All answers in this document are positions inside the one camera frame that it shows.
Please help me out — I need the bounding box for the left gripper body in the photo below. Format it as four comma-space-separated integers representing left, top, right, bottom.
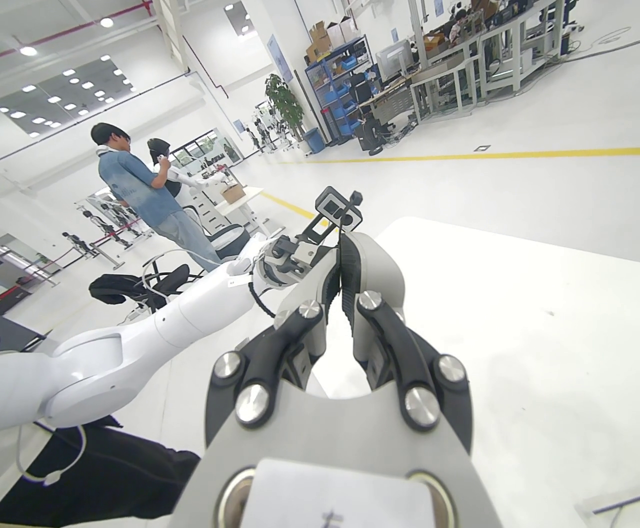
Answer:
251, 234, 322, 295

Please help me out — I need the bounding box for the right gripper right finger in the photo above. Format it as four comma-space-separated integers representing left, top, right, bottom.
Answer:
339, 232, 474, 456

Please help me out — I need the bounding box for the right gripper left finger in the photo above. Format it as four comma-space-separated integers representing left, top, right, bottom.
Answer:
206, 239, 347, 442

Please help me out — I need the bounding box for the white side table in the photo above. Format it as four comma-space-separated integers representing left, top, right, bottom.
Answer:
214, 185, 274, 238

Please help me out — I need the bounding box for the green potted plant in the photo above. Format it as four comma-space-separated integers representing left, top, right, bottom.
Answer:
264, 73, 306, 144

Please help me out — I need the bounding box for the black office chair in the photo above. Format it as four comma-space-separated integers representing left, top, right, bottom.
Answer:
88, 248, 207, 322

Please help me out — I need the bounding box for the person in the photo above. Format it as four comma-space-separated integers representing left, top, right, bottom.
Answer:
448, 7, 477, 48
90, 122, 224, 273

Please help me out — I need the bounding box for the blue storage rack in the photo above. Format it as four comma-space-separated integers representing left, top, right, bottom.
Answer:
304, 34, 382, 147

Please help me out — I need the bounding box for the black fabric bundle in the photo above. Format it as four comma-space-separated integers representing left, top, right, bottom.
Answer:
0, 414, 202, 528

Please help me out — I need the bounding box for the computer monitor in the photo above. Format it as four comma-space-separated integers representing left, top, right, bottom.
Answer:
375, 39, 419, 82

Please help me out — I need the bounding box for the grey metal workbench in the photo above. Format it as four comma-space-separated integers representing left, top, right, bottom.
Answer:
409, 54, 482, 124
469, 0, 577, 102

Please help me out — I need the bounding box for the clear plastic plate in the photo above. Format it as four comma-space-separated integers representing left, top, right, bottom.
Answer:
574, 486, 640, 528

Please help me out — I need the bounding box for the robot body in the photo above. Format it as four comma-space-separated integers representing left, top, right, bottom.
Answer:
0, 350, 55, 433

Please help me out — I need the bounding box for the black cable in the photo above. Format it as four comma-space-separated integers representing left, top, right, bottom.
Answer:
247, 279, 277, 319

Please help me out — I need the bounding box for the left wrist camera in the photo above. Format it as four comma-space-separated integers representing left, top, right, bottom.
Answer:
292, 186, 365, 249

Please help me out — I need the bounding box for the thin white cable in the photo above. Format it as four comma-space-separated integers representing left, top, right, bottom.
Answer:
14, 420, 89, 487

